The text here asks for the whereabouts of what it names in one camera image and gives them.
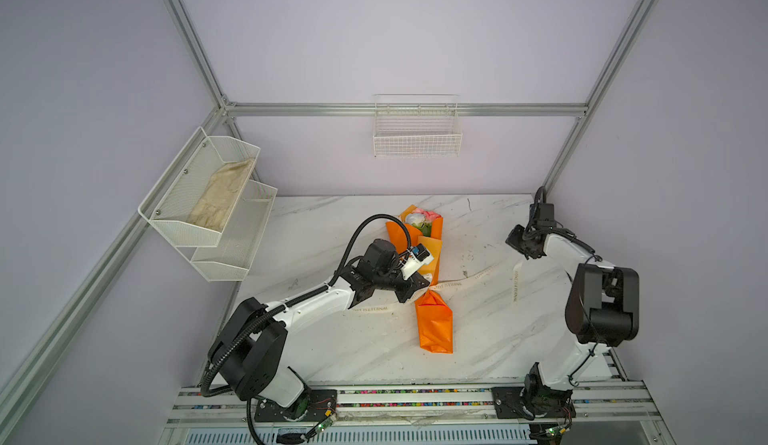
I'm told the white fake rose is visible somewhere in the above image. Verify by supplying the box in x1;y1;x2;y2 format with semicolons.
405;212;432;237

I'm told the orange wrapping paper sheet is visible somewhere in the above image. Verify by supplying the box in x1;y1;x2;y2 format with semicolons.
386;205;453;354

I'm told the pink fake rose spray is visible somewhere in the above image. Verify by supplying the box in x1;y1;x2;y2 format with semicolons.
414;208;441;222

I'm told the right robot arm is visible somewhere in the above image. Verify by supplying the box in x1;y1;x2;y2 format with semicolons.
506;197;640;419

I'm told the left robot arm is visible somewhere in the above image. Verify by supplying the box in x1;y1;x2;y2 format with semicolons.
199;239;433;409

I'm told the lower white mesh shelf basket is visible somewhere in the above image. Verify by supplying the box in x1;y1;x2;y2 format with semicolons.
191;180;278;282

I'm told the white mesh shelf basket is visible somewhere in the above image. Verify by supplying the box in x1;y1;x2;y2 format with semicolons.
138;131;260;248
191;180;278;282

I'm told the beige cloth in basket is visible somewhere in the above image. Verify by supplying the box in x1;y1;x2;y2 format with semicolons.
187;158;256;232

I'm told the upper white mesh shelf basket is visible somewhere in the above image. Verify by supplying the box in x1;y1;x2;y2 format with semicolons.
138;131;260;248

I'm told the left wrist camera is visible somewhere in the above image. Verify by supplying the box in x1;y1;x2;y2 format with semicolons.
400;244;434;280

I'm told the black corrugated cable left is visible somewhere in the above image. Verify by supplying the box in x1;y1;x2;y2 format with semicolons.
199;213;415;445

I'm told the white wire wall basket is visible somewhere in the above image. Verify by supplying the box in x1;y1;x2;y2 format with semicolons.
373;94;463;158

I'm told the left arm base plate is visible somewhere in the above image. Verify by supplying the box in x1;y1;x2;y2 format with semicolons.
252;387;338;423

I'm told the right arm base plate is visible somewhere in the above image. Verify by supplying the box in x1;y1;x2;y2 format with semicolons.
491;387;576;421

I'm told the aluminium rail front frame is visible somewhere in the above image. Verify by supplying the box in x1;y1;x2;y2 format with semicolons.
159;378;677;444

